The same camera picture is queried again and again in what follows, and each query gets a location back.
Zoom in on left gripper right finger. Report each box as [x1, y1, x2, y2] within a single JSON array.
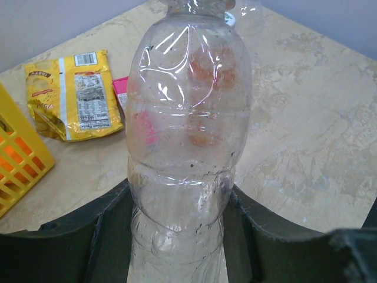
[[223, 188, 376, 282]]

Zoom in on yellow plastic shopping basket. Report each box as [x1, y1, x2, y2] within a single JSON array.
[[1, 86, 55, 216]]

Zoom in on pink carton box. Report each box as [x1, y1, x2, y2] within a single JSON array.
[[113, 77, 128, 113]]

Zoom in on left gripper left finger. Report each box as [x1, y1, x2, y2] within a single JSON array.
[[1, 180, 133, 282]]

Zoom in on clear bottle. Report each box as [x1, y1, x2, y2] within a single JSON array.
[[125, 1, 252, 282], [233, 0, 264, 39]]

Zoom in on yellow snack bag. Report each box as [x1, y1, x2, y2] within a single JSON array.
[[24, 50, 124, 142]]

